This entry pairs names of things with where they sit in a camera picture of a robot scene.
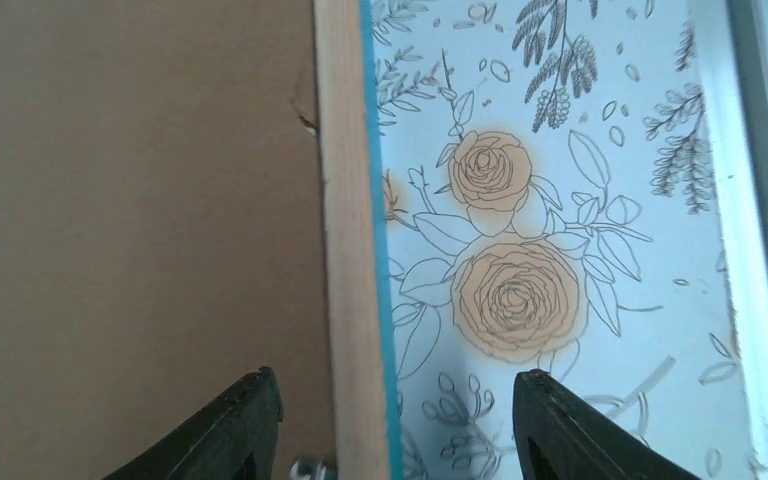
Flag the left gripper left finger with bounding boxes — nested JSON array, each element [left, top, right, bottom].
[[105, 367, 283, 480]]

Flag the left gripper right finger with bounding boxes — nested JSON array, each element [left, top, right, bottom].
[[512, 369, 697, 480]]

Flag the brown backing board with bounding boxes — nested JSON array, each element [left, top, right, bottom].
[[0, 1, 335, 479]]

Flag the teal wooden picture frame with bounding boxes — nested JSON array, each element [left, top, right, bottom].
[[313, 1, 399, 480]]

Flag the floral tablecloth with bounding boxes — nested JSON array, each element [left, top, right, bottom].
[[365, 1, 755, 479]]

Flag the aluminium rail frame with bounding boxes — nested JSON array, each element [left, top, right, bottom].
[[690, 1, 768, 479]]

